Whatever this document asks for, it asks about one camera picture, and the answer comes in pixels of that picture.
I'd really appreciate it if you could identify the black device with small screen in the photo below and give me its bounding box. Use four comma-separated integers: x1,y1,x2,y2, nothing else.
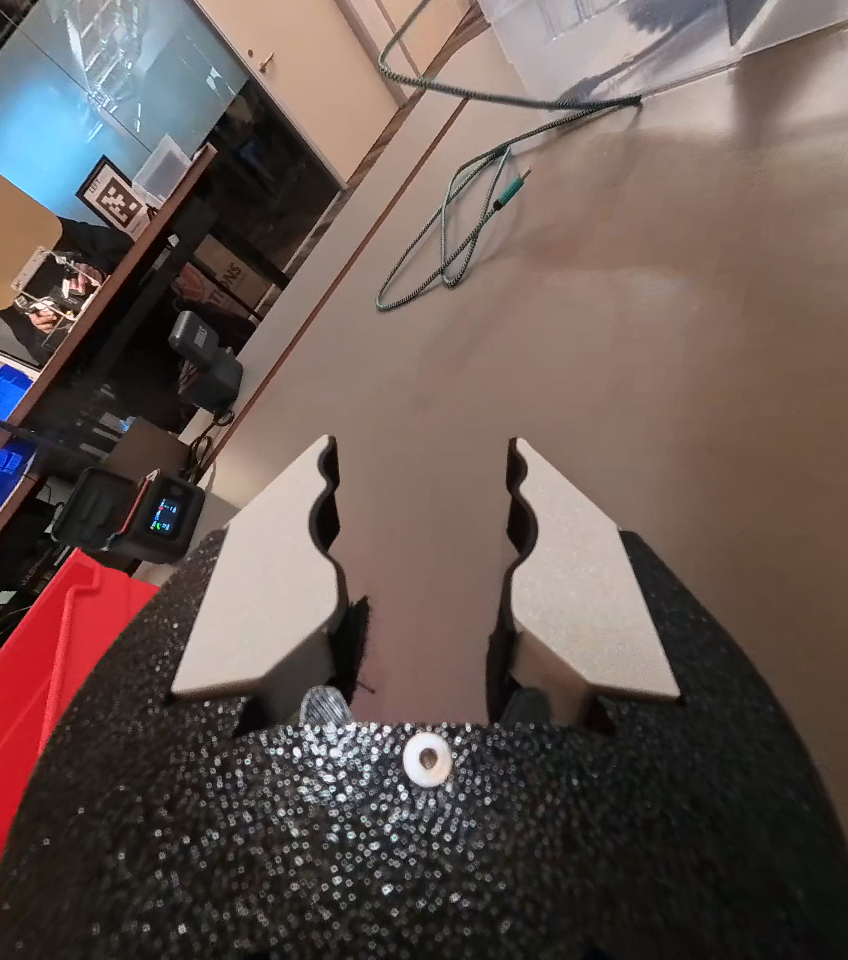
51,466,207,565

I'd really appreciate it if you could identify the clear plastic bin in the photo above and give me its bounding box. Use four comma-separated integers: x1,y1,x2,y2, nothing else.
475,0,848,108

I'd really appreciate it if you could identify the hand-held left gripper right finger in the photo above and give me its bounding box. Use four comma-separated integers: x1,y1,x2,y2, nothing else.
502,437,681,727

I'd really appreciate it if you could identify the translucent plastic box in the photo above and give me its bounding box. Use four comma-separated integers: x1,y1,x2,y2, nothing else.
131,133,192,204

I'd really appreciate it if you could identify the teal braided usb cable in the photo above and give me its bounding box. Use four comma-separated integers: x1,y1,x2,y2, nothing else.
376,0,644,312

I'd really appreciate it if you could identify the red plastic bin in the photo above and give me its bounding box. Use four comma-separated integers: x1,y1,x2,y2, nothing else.
0,547,164,960

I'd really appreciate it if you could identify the white door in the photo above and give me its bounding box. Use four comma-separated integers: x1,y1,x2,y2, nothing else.
195,0,432,185

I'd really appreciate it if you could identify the black power adapter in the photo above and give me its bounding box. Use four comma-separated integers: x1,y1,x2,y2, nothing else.
169,309,245,414

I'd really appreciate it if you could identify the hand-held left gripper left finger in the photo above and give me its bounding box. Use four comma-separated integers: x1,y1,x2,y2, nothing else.
171,435,350,725

